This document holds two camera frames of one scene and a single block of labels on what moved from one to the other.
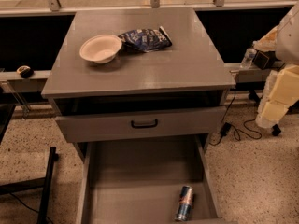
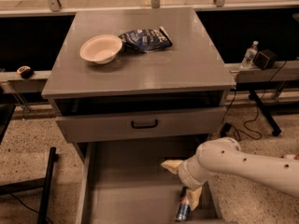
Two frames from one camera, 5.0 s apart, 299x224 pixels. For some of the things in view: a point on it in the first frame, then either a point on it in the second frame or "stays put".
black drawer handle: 149,125 stays put
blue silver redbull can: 185,204 stays put
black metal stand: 44,183 stays put
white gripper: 289,39 to 186,174
